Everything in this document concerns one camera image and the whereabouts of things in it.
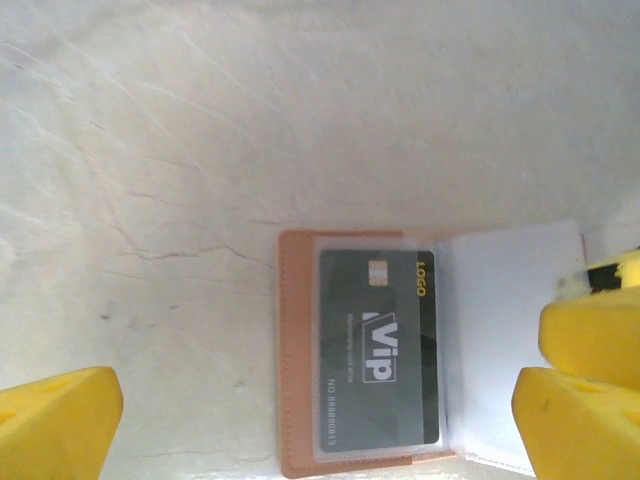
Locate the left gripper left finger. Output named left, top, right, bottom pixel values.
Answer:
left=0, top=366, right=125, bottom=480

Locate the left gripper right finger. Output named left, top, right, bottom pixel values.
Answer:
left=514, top=367, right=640, bottom=480

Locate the pink leather card holder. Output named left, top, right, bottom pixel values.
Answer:
left=277, top=219, right=589, bottom=479

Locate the black VIP card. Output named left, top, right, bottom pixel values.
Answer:
left=318, top=248, right=441, bottom=446

